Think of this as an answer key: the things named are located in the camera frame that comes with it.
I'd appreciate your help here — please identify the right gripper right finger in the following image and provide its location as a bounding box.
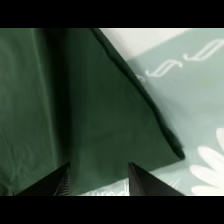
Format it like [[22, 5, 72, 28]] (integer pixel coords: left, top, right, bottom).
[[127, 162, 186, 197]]

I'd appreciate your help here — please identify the dark green T-shirt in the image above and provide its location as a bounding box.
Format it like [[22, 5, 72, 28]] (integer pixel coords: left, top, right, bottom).
[[0, 27, 186, 197]]

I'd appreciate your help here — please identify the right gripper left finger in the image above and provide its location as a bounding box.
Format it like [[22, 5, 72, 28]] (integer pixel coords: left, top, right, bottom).
[[13, 161, 72, 197]]

